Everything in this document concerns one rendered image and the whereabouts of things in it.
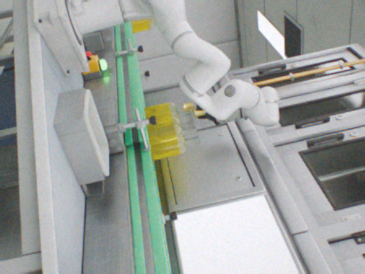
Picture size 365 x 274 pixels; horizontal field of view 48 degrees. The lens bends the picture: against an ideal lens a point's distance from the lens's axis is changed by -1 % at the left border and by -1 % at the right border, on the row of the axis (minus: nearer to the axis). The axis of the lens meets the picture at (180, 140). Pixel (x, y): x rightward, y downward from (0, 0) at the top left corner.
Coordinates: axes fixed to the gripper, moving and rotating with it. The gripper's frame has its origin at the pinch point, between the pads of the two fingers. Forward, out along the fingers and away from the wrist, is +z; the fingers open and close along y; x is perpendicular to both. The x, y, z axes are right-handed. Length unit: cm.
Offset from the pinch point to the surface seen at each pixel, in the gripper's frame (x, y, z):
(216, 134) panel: -0.8, -12.6, -4.2
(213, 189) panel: 31.1, -12.5, -4.2
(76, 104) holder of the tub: 43, 34, 28
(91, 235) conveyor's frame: 66, 6, 25
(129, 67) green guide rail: -17.5, 13.6, 30.4
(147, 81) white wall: -547, -281, 180
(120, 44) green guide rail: -43, 13, 40
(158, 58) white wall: -555, -238, 150
